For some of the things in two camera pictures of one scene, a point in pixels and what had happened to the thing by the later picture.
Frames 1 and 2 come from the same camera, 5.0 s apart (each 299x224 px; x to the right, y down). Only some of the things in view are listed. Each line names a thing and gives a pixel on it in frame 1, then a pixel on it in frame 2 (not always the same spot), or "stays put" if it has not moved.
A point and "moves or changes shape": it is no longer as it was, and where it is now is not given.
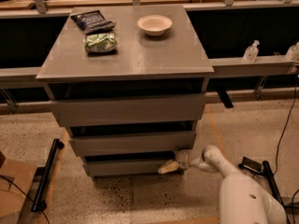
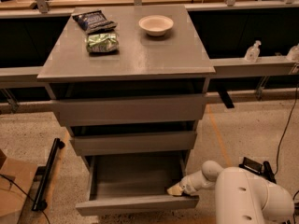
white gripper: (182, 159) → (188, 183)
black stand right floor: (263, 169) stays put
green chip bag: (102, 43) stays put
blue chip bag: (92, 21) stays put
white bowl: (154, 25) stays put
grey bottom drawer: (131, 168) moves or changes shape
